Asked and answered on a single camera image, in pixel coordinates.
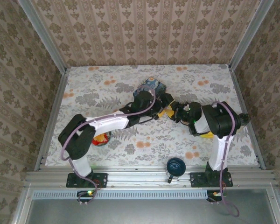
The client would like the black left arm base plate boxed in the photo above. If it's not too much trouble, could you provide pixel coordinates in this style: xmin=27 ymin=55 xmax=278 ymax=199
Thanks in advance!
xmin=66 ymin=172 xmax=109 ymax=189

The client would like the grey slotted cable duct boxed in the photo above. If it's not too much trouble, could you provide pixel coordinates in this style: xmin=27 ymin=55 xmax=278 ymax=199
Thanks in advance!
xmin=32 ymin=189 xmax=209 ymax=200

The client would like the aluminium frame post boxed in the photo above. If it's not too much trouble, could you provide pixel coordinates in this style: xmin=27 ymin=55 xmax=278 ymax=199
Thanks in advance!
xmin=17 ymin=0 xmax=69 ymax=73
xmin=228 ymin=0 xmax=275 ymax=70

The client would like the dark blue mug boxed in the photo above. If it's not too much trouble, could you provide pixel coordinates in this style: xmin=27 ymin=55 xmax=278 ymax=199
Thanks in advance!
xmin=166 ymin=157 xmax=187 ymax=184

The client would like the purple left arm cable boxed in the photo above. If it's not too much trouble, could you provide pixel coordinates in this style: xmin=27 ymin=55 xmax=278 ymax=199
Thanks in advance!
xmin=61 ymin=84 xmax=156 ymax=206

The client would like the aluminium table frame rail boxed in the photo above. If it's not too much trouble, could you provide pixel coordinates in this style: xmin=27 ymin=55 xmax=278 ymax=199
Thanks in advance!
xmin=25 ymin=165 xmax=279 ymax=189

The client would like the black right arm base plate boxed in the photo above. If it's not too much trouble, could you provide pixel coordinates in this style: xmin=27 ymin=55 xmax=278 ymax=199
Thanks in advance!
xmin=189 ymin=172 xmax=234 ymax=188

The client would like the starry night print box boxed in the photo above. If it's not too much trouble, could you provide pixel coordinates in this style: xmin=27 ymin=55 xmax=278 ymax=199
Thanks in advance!
xmin=133 ymin=77 xmax=168 ymax=101

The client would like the red snack bowl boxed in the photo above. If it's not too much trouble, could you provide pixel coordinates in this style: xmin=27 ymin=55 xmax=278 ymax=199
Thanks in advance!
xmin=92 ymin=131 xmax=112 ymax=147

